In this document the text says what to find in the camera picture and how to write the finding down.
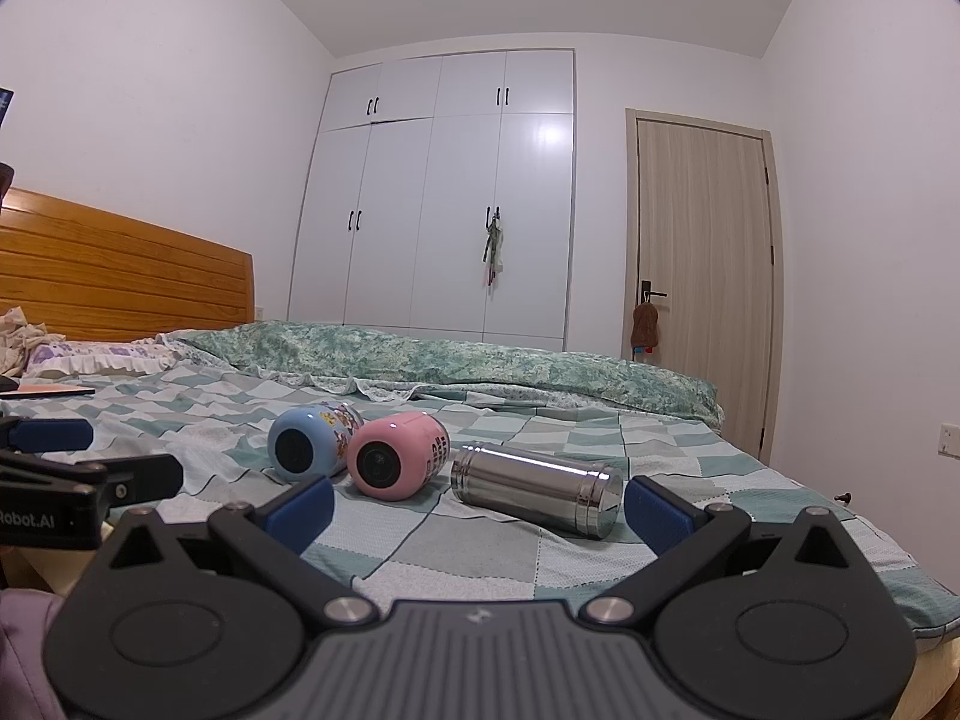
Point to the checkered green bed sheet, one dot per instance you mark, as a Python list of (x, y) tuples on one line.
[(447, 541)]

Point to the brown plush toy on handle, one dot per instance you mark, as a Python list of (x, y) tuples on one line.
[(645, 329)]

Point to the wooden headboard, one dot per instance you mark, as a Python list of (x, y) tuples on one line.
[(94, 275)]

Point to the crumpled cloth at headboard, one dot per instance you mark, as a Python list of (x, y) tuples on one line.
[(18, 337)]

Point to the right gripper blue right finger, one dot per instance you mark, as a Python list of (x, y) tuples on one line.
[(669, 524)]

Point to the blue cartoon cup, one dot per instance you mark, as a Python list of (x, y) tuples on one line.
[(312, 440)]

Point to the stainless steel thermos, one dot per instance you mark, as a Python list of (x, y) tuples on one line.
[(582, 497)]

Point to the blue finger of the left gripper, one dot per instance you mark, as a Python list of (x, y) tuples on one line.
[(38, 436)]

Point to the green floral quilt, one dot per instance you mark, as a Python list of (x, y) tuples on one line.
[(385, 366)]

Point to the white wardrobe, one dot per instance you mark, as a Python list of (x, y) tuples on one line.
[(409, 157)]

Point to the wooden door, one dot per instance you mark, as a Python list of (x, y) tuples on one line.
[(703, 224)]

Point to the wall socket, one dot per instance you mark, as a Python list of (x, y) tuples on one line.
[(948, 443)]

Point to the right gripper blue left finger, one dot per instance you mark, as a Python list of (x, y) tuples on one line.
[(286, 524)]

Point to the black door handle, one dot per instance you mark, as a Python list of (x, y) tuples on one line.
[(647, 293)]

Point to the floral pillow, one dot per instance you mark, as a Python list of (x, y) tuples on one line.
[(88, 358)]

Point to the pink cup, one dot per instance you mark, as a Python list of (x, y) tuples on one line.
[(392, 458)]

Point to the hanging ornament on wardrobe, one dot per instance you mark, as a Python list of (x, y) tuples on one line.
[(493, 245)]

